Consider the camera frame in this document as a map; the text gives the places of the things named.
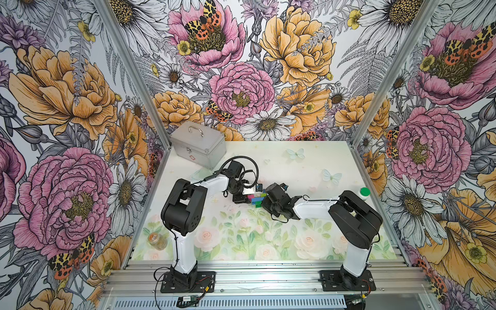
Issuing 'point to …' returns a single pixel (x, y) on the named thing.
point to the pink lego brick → (250, 196)
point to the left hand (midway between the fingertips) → (245, 197)
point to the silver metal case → (199, 143)
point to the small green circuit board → (187, 298)
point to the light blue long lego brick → (255, 199)
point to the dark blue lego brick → (259, 187)
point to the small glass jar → (157, 241)
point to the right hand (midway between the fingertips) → (261, 207)
